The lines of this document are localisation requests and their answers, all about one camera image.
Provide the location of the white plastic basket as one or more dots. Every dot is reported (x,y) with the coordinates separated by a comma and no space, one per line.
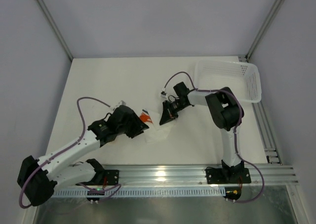
(242,78)

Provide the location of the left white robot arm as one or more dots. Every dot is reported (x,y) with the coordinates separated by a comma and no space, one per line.
(40,178)

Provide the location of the orange plastic fork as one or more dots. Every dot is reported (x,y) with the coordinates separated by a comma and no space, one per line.
(148,120)

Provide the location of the aluminium frame post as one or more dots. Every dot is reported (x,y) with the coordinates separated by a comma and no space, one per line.
(272,13)
(51,22)

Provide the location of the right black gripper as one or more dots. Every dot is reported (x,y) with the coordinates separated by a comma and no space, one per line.
(170,109)

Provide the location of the left aluminium frame post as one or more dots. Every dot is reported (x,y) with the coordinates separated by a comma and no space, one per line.
(51,22)

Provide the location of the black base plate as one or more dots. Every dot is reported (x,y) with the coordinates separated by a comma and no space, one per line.
(225,176)
(112,175)

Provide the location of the aluminium mounting rail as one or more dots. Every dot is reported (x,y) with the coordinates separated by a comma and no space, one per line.
(191,175)

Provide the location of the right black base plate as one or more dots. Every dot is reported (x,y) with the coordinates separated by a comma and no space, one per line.
(225,176)

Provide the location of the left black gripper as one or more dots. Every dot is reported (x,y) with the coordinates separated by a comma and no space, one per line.
(133,124)

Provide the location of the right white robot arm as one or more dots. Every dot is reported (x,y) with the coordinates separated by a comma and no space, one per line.
(226,113)

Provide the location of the orange plastic spoon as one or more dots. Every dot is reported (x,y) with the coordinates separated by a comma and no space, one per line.
(144,117)

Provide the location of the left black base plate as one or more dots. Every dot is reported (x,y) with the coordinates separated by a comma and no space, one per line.
(112,175)

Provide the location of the white paper napkin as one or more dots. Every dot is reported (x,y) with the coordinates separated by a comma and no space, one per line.
(157,132)

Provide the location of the right aluminium frame post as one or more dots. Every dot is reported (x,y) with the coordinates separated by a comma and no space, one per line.
(272,13)

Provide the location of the right side aluminium rail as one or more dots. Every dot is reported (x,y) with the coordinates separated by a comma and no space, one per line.
(267,134)

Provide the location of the white slotted cable duct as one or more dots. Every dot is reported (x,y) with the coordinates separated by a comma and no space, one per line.
(144,192)

